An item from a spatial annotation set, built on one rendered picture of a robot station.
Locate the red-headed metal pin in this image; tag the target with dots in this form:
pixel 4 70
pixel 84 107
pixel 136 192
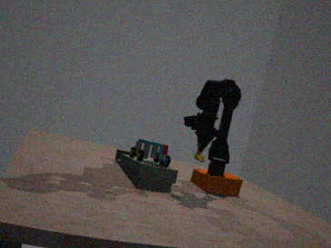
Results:
pixel 165 151

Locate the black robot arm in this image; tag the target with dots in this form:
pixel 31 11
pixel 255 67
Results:
pixel 209 101

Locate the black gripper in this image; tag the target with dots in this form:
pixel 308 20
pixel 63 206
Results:
pixel 207 133

